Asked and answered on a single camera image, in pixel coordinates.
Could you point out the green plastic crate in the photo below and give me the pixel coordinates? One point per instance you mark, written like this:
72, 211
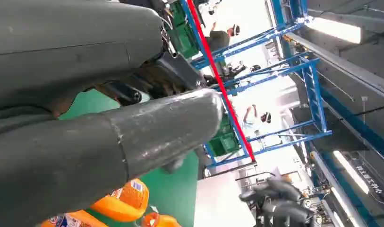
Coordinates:
224, 142
182, 34

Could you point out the green table mat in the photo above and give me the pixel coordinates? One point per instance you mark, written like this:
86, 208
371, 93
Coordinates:
170, 191

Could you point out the red pole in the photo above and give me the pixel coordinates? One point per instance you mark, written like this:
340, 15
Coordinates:
220, 81

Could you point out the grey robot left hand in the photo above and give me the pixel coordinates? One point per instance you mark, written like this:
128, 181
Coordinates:
54, 47

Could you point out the blue metal rack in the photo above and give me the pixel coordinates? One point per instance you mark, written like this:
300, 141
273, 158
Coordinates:
312, 91

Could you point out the dark machine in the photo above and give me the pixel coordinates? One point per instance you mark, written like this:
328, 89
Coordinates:
234, 70

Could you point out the orange drink bottle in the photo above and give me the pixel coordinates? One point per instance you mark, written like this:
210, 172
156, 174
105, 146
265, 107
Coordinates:
76, 221
126, 200
160, 221

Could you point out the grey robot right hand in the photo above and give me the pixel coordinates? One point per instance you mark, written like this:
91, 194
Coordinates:
282, 200

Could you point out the person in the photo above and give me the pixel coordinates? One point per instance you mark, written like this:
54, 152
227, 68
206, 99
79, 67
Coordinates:
218, 39
252, 120

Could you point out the ceiling light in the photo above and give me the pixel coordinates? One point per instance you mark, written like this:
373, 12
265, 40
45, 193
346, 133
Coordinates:
334, 29
351, 172

